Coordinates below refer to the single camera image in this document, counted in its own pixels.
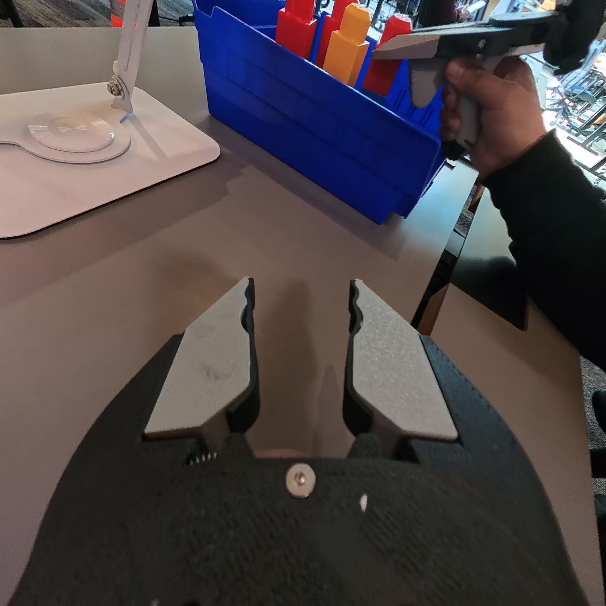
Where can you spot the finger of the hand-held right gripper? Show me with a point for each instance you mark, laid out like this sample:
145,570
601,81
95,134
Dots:
412,45

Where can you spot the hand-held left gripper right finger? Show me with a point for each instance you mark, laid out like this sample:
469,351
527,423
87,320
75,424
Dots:
397,378

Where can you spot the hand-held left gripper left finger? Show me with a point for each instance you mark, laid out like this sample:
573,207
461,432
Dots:
208,378

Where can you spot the blue plastic storage bin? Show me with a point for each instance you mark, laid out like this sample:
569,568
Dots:
307,128

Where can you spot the person's right hand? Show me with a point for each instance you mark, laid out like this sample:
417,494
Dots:
506,113

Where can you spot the group of built block towers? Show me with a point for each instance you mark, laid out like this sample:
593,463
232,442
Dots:
348,52

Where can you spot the white stand with instruction sheet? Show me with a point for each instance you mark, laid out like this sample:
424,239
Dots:
118,189

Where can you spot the orange traffic cone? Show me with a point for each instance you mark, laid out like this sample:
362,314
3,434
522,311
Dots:
117,5

